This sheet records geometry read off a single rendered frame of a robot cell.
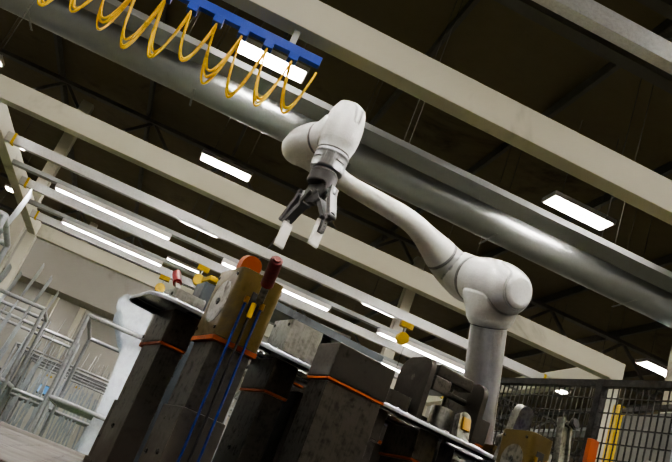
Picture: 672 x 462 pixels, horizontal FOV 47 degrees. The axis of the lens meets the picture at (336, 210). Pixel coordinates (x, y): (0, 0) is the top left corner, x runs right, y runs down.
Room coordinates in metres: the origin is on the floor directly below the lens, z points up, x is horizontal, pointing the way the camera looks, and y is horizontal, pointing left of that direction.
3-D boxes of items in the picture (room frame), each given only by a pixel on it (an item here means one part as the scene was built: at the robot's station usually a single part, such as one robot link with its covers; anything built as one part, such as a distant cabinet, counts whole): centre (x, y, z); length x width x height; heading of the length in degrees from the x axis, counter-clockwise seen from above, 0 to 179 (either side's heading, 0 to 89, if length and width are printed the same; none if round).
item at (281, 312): (1.85, -0.05, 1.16); 0.37 x 0.14 x 0.02; 113
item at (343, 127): (1.81, 0.07, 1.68); 0.13 x 0.11 x 0.16; 32
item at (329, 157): (1.80, 0.06, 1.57); 0.09 x 0.09 x 0.06
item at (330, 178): (1.80, 0.06, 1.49); 0.08 x 0.07 x 0.09; 36
